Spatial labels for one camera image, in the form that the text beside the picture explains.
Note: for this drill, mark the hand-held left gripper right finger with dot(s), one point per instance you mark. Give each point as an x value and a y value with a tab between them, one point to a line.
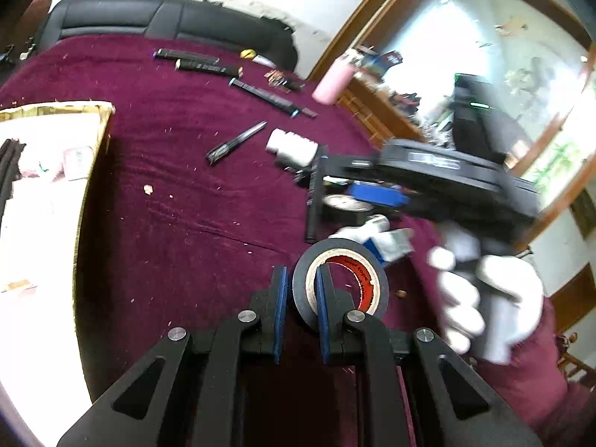
323	316

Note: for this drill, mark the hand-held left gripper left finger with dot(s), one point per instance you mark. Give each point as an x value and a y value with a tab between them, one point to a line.
279	316

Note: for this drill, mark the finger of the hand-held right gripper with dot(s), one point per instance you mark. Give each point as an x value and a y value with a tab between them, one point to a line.
349	167
375	195

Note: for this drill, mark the black slim stick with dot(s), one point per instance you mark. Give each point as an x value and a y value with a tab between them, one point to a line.
315	200

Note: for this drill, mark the black tape roll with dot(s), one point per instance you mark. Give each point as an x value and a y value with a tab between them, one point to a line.
305	265

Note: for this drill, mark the white box with gold rim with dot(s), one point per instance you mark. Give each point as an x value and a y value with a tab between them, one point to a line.
42	251

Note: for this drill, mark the black folding umbrella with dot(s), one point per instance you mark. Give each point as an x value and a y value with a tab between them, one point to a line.
9	167

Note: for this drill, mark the person's right forearm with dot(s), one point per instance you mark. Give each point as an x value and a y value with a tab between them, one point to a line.
535	382

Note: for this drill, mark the person's right hand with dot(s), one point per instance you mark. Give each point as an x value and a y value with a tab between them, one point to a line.
461	298

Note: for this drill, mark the white squeeze bottle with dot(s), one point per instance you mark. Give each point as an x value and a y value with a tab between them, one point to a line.
365	229

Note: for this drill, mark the blue and white carton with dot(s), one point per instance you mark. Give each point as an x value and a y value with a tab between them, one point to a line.
393	244

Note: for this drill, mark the white pill bottle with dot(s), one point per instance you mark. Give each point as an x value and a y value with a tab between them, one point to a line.
293	148

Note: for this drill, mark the wooden panelled ledge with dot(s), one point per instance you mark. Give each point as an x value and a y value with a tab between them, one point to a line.
382	111

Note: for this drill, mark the pink thermos bottle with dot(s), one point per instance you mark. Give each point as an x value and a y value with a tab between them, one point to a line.
333	79

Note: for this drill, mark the colourful box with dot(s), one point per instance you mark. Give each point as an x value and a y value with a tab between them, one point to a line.
379	63

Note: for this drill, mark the key bunch with black case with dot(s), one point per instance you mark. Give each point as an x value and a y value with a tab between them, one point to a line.
284	80

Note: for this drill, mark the black case with blue ends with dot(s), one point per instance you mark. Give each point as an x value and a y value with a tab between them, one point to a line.
263	95

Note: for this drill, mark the black marker pen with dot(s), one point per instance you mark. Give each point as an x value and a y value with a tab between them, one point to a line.
235	143

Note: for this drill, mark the yellow small item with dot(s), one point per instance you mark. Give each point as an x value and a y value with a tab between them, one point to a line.
248	53

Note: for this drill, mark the bundle of black pens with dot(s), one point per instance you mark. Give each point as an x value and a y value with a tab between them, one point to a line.
198	61

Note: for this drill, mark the black leather sofa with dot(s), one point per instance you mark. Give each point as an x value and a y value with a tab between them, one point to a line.
177	18

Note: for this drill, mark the wooden window frame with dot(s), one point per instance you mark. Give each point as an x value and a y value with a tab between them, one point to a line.
354	23

